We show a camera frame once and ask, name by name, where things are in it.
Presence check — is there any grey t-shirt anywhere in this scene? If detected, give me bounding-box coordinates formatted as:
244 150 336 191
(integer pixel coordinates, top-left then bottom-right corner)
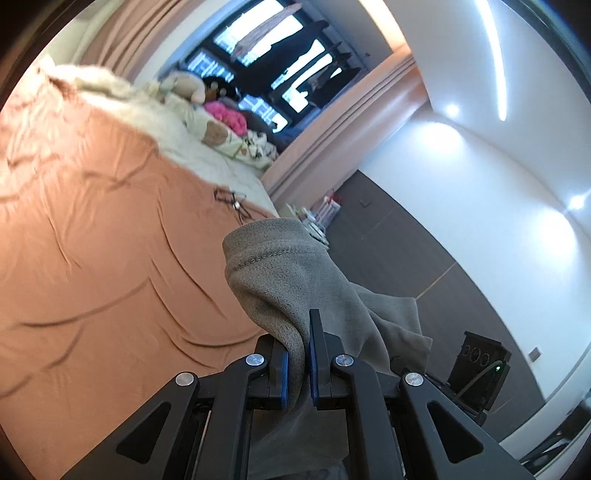
222 218 433 479

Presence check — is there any white bedside drawer cabinet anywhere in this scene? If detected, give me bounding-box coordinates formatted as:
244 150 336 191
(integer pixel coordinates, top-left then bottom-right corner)
280 204 329 249

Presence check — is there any striped bag on cabinet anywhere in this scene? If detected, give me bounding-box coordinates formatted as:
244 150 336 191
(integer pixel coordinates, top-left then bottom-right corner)
312 190 342 231

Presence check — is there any orange bed blanket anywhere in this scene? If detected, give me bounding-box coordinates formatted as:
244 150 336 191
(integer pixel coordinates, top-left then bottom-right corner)
0 78 279 480

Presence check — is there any bear print cream quilt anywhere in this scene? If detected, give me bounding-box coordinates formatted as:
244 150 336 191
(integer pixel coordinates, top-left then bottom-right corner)
164 94 280 171

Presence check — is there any pink fluffy item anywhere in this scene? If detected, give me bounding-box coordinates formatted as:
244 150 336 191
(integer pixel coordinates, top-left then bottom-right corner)
204 101 249 137

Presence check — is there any cream bed sheet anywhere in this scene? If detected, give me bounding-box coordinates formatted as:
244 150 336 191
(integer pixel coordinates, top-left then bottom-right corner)
41 63 281 218

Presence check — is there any right pink curtain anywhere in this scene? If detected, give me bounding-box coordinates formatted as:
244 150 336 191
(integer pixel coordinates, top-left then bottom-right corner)
262 45 428 208

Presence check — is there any pink curtain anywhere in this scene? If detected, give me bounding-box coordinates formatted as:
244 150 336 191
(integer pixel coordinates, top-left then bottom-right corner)
79 1 216 84
262 45 428 208

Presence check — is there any hanging black coat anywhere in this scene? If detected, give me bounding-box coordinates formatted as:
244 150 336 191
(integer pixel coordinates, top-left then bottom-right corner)
235 20 329 97

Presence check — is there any beige plush toy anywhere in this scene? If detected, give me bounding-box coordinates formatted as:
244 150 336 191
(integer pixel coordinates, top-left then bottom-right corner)
159 71 206 105

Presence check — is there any hanging patterned garment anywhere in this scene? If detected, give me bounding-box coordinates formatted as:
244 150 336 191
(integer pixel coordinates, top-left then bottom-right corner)
230 2 303 62

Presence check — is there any left pink curtain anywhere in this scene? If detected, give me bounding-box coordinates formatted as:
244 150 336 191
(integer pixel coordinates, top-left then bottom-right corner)
79 1 216 84

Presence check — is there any black cable on bed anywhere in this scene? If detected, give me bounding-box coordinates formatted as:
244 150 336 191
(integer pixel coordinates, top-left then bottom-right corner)
212 186 254 226

